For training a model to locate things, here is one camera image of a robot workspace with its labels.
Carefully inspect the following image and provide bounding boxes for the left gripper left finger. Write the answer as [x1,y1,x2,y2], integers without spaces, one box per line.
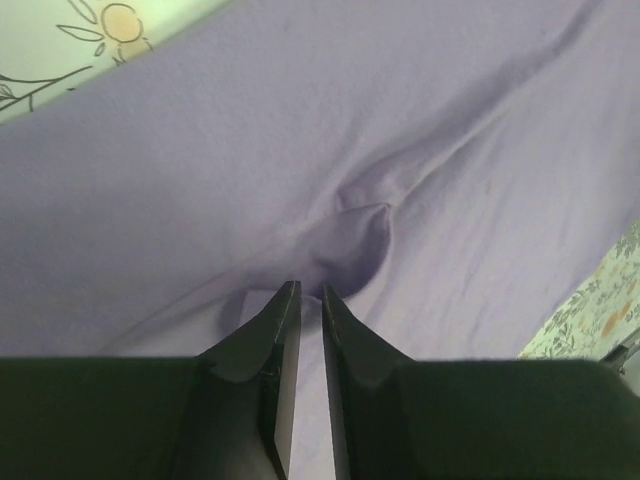
[172,281,301,479]

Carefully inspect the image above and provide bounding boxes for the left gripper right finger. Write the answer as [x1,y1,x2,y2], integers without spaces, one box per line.
[322,285,425,479]

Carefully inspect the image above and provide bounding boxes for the purple t shirt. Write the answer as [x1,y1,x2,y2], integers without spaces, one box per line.
[0,0,640,480]

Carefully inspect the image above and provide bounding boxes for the floral patterned table mat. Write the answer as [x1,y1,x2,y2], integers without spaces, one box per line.
[0,0,640,361]

